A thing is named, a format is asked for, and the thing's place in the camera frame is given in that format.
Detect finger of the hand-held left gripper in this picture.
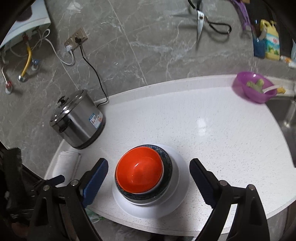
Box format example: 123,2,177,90
30,175,65,193

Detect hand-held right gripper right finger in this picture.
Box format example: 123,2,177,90
189,158,271,241

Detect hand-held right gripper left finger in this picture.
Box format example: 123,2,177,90
28,158,109,241

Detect blue patterned green bowl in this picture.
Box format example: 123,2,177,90
114,144,173,204

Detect orange bowl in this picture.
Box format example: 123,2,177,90
115,148,164,194

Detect large white plate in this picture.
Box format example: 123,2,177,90
112,145,190,219

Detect white folded cloth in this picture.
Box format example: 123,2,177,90
58,150,81,179

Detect stainless steel rice cooker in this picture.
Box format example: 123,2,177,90
49,90,106,149

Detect metal pipe with red valve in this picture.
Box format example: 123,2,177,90
1,66,14,95

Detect purple plastic bowl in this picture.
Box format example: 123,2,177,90
232,71,278,104

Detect stainless steel sink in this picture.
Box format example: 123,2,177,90
266,96,296,167

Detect green vegetable piece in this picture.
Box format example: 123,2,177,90
246,79,265,93

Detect white spoon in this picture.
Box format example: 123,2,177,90
262,85,280,94

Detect blue container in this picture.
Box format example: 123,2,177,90
252,32,266,58

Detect white water heater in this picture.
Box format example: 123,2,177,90
0,0,52,49

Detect yellow dish soap bottle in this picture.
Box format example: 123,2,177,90
259,20,281,61

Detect white spray bottle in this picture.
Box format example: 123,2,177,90
289,38,296,69

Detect kitchen scissors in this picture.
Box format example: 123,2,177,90
187,0,232,43

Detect purple kitchen utensil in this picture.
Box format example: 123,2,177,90
231,0,251,32

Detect yellow gas hose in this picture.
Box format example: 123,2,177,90
18,45,32,81

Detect white plug with cable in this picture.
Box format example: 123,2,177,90
44,29,75,66

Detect black power cable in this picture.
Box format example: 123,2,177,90
75,37,109,108

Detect wall socket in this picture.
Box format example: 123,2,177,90
64,27,89,50

